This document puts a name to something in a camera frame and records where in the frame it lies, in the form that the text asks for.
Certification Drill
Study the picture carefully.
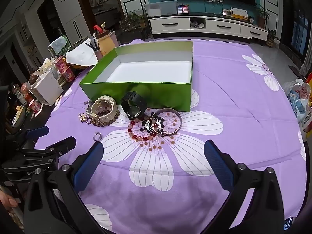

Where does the purple floral tablecloth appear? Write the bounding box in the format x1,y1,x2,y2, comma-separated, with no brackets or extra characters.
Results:
33,38,308,234

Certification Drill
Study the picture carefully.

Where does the white television cabinet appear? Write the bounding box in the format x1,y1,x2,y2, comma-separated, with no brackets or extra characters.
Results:
149,15,269,41

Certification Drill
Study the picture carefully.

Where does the red bead bracelet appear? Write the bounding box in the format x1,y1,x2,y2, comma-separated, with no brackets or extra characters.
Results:
127,117,158,142

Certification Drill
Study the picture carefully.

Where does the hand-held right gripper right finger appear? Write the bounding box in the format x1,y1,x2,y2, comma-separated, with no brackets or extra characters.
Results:
203,139,285,234

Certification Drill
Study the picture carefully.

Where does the pen holder with pens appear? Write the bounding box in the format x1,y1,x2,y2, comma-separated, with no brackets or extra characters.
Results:
85,36,105,62

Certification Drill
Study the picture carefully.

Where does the white paper sheet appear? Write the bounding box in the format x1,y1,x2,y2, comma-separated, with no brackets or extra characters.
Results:
66,46,105,67

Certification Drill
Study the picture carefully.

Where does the white carton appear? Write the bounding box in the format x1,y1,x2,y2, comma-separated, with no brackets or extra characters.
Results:
29,72,64,107

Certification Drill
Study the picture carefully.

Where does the plastic shopping bag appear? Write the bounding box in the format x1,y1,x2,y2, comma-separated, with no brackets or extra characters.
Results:
282,78,312,123

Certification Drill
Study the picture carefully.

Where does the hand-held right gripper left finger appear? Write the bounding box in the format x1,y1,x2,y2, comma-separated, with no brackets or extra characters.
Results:
23,141,108,234

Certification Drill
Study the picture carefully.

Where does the person's left hand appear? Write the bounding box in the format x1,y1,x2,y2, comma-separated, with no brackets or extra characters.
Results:
0,190,21,212

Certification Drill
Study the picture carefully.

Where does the green cardboard box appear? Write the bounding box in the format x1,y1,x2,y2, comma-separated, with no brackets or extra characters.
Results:
78,41,194,112

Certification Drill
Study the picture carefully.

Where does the large potted plant planter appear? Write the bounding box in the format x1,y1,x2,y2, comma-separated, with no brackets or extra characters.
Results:
119,12,150,43

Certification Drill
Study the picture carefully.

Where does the translucent plastic storage box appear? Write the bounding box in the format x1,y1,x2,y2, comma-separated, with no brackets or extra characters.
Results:
144,1,178,17

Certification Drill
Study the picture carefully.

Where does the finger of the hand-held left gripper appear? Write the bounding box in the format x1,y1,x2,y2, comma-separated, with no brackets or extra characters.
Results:
21,136,76,162
6,126,50,149

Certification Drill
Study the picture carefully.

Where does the white and yellow box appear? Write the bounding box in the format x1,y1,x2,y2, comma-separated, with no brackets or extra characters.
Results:
230,7,249,20

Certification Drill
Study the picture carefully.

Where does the brown bear drink bottle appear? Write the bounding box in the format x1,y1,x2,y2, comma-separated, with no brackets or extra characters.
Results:
94,22,116,58

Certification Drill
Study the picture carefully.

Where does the small potted plant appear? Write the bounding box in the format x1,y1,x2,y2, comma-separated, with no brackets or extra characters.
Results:
265,29,281,49

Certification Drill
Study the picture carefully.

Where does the tall potted plant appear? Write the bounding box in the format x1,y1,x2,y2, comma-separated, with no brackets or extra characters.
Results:
255,4,271,29

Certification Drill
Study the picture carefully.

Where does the cream carved bangle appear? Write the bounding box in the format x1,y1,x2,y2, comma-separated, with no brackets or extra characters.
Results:
97,95,115,106

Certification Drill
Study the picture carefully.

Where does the black wristwatch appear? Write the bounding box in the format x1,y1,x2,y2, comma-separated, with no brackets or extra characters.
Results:
121,91,148,119

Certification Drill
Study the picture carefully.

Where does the silver bangle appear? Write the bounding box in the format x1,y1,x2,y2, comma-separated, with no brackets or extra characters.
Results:
150,108,182,137

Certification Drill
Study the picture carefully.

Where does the pink plastic container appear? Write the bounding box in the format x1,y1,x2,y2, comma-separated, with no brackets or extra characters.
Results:
109,31,119,50

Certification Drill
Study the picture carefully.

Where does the pink yogurt cup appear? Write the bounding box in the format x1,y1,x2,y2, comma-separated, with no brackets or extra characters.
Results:
54,57,68,73
62,67,76,82

